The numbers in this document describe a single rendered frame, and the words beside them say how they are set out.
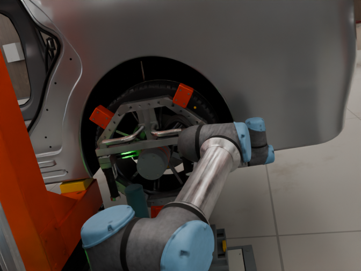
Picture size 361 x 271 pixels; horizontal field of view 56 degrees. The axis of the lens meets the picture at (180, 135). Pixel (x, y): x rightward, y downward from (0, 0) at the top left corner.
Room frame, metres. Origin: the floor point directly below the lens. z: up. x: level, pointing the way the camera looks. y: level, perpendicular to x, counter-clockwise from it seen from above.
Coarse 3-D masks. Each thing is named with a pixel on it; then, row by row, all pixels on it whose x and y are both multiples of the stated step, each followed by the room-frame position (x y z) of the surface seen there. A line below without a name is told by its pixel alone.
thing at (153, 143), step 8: (176, 136) 1.35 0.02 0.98; (120, 144) 1.40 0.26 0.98; (128, 144) 1.37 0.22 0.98; (136, 144) 1.36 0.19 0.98; (144, 144) 1.36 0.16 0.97; (152, 144) 1.35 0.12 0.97; (160, 144) 1.35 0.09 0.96; (168, 144) 1.35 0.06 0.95; (96, 152) 1.39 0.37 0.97; (104, 152) 1.38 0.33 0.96; (112, 152) 1.38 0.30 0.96; (120, 152) 1.37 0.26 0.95
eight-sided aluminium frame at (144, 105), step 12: (168, 96) 1.56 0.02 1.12; (120, 108) 1.56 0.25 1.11; (132, 108) 1.56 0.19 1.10; (144, 108) 1.55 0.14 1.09; (180, 108) 1.53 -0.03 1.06; (120, 120) 1.57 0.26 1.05; (192, 120) 1.52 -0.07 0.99; (204, 120) 1.55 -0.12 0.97; (108, 132) 1.57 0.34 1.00; (120, 180) 1.62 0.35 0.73; (144, 192) 1.62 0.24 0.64; (168, 192) 1.60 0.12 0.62; (156, 204) 1.55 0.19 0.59
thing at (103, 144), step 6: (138, 114) 1.55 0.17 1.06; (144, 120) 1.55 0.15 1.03; (144, 126) 1.53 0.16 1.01; (138, 132) 1.44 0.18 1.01; (114, 138) 1.39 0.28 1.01; (120, 138) 1.38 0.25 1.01; (126, 138) 1.38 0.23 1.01; (132, 138) 1.39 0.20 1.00; (102, 144) 1.38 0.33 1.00; (108, 144) 1.38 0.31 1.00; (114, 144) 1.38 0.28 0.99
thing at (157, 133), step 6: (150, 108) 1.54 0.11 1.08; (150, 114) 1.54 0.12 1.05; (156, 120) 1.54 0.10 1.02; (156, 126) 1.50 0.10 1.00; (150, 132) 1.40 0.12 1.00; (156, 132) 1.37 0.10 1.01; (162, 132) 1.35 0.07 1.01; (168, 132) 1.35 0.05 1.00; (174, 132) 1.34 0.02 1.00; (180, 132) 1.34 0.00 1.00
